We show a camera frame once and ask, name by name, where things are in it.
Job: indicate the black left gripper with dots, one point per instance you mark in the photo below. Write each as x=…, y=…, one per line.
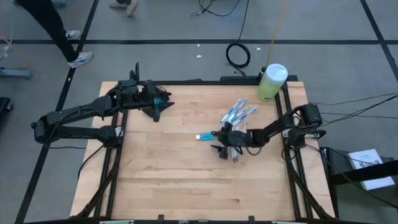
x=148, y=95

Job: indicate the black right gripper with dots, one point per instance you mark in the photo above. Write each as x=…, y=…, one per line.
x=241, y=138

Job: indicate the purple toothbrush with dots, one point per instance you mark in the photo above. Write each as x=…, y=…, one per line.
x=245, y=126
x=238, y=154
x=234, y=154

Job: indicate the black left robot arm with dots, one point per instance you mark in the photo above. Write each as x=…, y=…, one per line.
x=77, y=110

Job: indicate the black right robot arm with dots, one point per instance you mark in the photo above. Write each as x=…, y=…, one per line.
x=273, y=127

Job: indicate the green disinfecting wipes canister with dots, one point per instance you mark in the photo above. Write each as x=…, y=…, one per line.
x=272, y=82

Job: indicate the person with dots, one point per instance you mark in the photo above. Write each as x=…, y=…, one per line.
x=56, y=28
x=124, y=7

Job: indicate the white printed booklet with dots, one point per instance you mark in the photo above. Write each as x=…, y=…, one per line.
x=360, y=155

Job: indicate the black side stand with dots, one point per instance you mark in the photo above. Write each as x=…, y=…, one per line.
x=357, y=175

